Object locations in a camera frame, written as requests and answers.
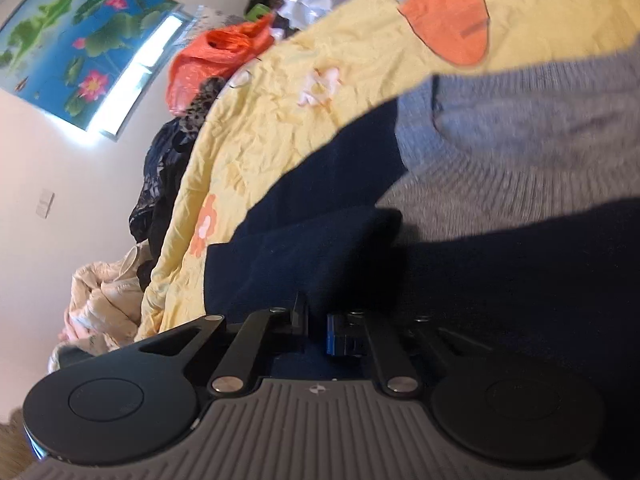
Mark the white wall switch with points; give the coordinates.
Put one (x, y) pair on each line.
(45, 203)

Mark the lotus pond wall poster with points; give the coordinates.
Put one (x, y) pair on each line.
(65, 35)

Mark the orange plastic bag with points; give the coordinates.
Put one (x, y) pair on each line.
(210, 60)

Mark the white crumpled plastic bag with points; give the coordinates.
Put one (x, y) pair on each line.
(305, 7)

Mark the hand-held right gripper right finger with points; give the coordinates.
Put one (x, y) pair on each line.
(336, 336)

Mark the small green object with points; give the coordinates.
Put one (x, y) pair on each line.
(260, 11)

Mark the window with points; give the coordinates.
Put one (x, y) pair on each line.
(131, 89)

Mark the dark patterned clothing heap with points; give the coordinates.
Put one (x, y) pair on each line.
(160, 185)

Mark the leopard print cloth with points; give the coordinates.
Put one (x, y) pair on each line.
(202, 105)

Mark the grey and navy knit sweater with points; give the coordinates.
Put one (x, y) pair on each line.
(500, 185)

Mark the yellow floral blanket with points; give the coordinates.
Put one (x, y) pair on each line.
(310, 130)

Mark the blue floral white pillow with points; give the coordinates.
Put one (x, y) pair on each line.
(202, 17)

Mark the cream quilt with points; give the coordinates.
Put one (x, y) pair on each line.
(100, 300)

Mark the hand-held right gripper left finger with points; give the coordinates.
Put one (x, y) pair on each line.
(300, 322)

